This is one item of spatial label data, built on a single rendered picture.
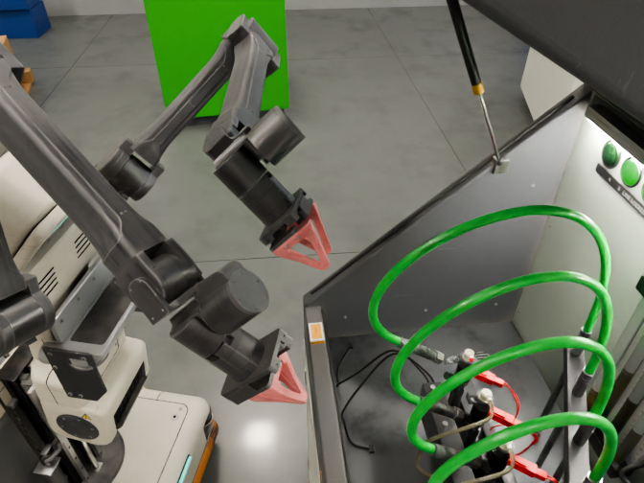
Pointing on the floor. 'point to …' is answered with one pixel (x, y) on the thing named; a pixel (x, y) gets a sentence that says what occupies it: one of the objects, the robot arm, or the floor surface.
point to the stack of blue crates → (23, 18)
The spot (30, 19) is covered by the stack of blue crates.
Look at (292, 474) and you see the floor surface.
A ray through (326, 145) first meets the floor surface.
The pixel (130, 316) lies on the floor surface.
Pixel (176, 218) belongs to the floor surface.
